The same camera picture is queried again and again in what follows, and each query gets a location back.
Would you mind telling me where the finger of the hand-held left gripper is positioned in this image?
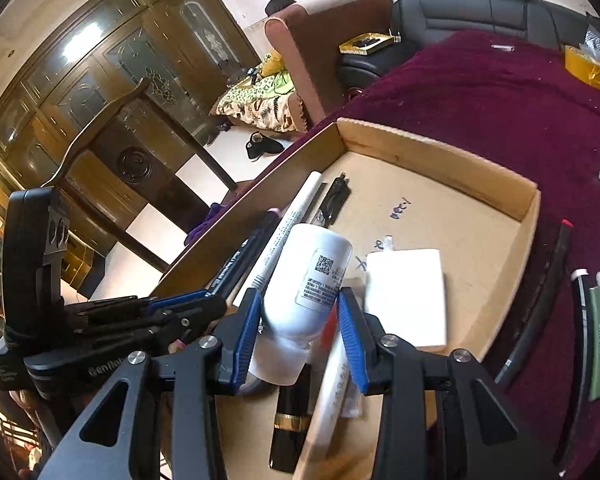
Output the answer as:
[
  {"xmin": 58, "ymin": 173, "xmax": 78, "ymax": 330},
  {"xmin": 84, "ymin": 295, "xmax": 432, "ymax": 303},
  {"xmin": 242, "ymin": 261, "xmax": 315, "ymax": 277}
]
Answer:
[
  {"xmin": 71, "ymin": 309, "xmax": 204, "ymax": 357},
  {"xmin": 62, "ymin": 290, "xmax": 227, "ymax": 329}
]

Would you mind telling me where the yellow tape roll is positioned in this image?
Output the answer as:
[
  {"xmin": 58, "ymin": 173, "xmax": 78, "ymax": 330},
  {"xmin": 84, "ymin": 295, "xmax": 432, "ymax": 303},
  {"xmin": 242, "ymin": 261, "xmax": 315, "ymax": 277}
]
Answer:
[{"xmin": 564, "ymin": 45, "xmax": 600, "ymax": 91}]

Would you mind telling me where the long white pen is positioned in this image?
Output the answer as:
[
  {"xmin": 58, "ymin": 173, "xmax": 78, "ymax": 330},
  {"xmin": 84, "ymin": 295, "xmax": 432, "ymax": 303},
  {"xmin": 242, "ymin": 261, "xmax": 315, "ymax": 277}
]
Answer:
[{"xmin": 249, "ymin": 170, "xmax": 327, "ymax": 307}]

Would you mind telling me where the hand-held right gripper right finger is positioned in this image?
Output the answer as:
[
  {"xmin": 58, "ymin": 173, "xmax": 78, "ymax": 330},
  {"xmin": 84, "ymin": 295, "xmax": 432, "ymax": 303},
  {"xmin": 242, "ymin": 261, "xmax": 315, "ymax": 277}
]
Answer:
[{"xmin": 337, "ymin": 286, "xmax": 546, "ymax": 480}]

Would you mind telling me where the yellow flat box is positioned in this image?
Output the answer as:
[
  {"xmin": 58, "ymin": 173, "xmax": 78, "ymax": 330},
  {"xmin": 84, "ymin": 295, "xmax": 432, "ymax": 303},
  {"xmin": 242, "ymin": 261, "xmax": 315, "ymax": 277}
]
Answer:
[{"xmin": 338, "ymin": 32, "xmax": 402, "ymax": 56}]

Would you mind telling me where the black leather sofa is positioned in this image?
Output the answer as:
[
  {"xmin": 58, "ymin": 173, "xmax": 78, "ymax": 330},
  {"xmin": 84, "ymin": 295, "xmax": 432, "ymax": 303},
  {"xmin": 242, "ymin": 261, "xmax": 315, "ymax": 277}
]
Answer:
[{"xmin": 339, "ymin": 0, "xmax": 600, "ymax": 88}]

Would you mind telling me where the brown armchair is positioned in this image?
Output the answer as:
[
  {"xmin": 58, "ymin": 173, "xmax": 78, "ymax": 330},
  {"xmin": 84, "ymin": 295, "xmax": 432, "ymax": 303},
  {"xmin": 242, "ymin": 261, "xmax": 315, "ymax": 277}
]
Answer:
[{"xmin": 263, "ymin": 0, "xmax": 394, "ymax": 134}]

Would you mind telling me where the dark wooden chair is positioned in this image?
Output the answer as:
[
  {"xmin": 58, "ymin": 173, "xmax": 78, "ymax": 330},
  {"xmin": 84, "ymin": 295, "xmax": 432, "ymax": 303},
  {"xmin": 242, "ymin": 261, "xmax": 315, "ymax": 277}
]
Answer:
[{"xmin": 44, "ymin": 77, "xmax": 239, "ymax": 273}]

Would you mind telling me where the black blue-tipped marker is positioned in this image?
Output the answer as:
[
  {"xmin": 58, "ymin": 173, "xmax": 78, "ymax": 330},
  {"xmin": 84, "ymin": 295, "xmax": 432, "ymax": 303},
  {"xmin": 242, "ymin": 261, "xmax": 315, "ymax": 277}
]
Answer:
[{"xmin": 494, "ymin": 219, "xmax": 576, "ymax": 387}]

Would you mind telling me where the purple cloth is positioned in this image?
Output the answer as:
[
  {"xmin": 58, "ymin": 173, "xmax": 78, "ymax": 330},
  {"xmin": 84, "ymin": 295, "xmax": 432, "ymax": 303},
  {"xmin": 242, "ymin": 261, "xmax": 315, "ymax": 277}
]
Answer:
[{"xmin": 184, "ymin": 202, "xmax": 232, "ymax": 247}]

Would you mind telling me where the white pad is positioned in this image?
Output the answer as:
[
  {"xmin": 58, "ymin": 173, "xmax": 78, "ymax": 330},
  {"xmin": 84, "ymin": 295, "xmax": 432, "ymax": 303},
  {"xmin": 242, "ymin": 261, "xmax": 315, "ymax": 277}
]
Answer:
[{"xmin": 365, "ymin": 248, "xmax": 449, "ymax": 354}]

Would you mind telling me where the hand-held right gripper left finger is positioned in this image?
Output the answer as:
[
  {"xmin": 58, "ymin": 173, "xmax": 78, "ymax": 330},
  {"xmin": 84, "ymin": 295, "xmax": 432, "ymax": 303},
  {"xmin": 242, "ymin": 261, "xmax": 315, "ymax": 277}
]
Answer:
[{"xmin": 37, "ymin": 287, "xmax": 264, "ymax": 480}]

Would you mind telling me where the floral blanket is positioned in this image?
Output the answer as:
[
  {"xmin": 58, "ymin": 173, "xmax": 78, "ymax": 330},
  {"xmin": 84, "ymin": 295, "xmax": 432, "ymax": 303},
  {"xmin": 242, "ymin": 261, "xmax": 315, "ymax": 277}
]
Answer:
[{"xmin": 209, "ymin": 50, "xmax": 307, "ymax": 134}]

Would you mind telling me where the clear tube red label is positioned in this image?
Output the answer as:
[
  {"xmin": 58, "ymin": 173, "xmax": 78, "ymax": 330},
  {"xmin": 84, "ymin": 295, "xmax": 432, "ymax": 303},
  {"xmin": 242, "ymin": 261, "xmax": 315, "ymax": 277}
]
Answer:
[{"xmin": 292, "ymin": 310, "xmax": 355, "ymax": 480}]

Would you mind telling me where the black pen white ring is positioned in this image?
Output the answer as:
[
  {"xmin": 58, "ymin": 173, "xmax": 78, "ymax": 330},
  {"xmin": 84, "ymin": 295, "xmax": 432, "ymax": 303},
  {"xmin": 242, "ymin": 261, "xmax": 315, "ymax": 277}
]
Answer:
[{"xmin": 554, "ymin": 268, "xmax": 594, "ymax": 472}]

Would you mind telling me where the cardboard box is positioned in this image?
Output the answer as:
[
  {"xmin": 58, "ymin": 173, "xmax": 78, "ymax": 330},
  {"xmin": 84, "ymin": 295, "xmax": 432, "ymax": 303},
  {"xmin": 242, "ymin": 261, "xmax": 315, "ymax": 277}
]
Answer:
[{"xmin": 150, "ymin": 117, "xmax": 542, "ymax": 480}]

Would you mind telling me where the black lipstick tube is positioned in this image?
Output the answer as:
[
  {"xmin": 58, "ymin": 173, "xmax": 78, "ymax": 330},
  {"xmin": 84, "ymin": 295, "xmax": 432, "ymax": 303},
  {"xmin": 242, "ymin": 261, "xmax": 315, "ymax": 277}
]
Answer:
[{"xmin": 269, "ymin": 362, "xmax": 314, "ymax": 474}]

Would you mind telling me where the black shoe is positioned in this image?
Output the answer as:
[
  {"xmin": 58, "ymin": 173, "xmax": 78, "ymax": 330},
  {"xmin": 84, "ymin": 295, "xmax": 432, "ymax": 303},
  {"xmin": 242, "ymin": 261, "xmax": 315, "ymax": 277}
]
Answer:
[{"xmin": 245, "ymin": 131, "xmax": 285, "ymax": 163}]

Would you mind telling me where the maroon tablecloth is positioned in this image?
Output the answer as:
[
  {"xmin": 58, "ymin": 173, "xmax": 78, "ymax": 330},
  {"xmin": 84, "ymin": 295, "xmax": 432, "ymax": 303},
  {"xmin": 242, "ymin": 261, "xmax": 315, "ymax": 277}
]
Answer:
[{"xmin": 152, "ymin": 30, "xmax": 600, "ymax": 480}]

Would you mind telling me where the wooden glass door cabinet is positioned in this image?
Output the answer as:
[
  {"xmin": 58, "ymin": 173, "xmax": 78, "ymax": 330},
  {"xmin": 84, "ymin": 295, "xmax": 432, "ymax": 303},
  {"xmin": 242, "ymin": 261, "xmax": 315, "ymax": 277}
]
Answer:
[{"xmin": 0, "ymin": 0, "xmax": 262, "ymax": 311}]

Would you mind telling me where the black clip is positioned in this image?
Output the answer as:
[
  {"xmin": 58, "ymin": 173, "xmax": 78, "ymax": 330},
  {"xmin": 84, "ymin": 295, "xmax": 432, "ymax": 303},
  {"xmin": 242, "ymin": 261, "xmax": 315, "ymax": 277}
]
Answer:
[{"xmin": 312, "ymin": 175, "xmax": 352, "ymax": 227}]

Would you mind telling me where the white plastic bottle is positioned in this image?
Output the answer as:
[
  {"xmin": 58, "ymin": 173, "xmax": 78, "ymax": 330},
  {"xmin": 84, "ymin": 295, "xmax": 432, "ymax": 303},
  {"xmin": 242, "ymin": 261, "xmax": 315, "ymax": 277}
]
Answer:
[{"xmin": 250, "ymin": 223, "xmax": 354, "ymax": 387}]

